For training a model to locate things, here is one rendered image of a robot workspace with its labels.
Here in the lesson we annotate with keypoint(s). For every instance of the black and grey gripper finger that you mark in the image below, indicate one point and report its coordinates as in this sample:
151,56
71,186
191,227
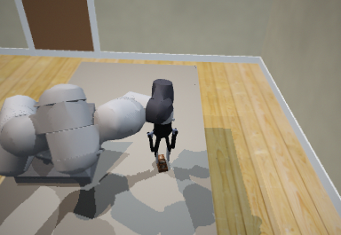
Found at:
157,142
172,145

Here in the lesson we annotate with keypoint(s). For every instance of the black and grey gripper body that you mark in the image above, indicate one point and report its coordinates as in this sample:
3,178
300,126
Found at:
162,127

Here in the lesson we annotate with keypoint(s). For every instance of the brown cube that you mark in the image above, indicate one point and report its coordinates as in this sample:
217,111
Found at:
162,164
161,157

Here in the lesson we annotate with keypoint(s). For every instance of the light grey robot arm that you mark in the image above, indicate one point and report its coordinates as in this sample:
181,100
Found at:
63,110

